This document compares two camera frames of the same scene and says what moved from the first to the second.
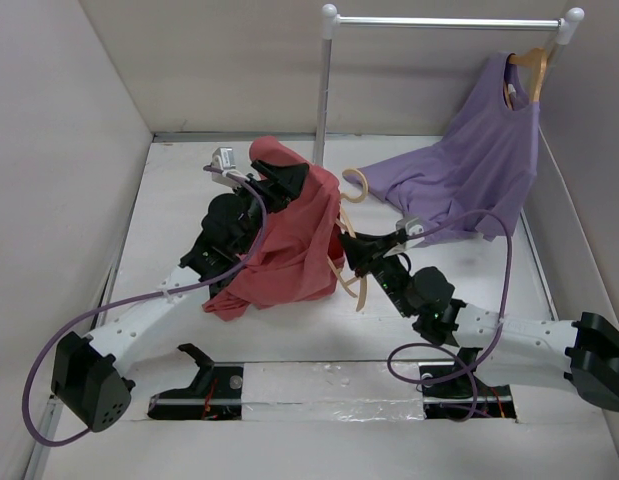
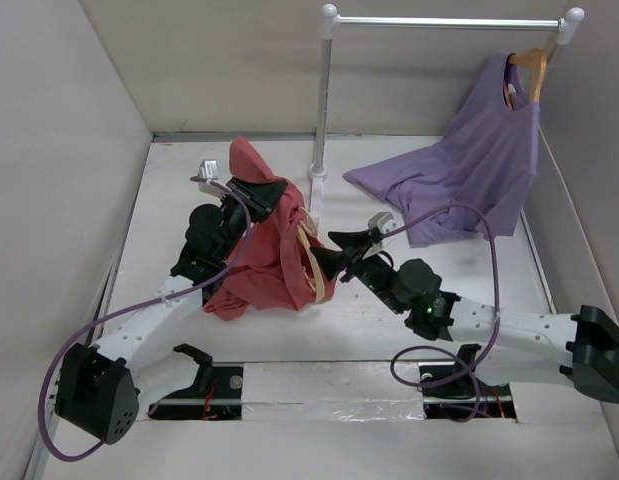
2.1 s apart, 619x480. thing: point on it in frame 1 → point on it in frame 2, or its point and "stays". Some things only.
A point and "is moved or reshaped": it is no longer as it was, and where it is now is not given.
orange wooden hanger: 536,59 stays
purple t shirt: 476,182 stays
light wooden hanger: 347,284 → 308,226
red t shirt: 301,244 is moved or reshaped
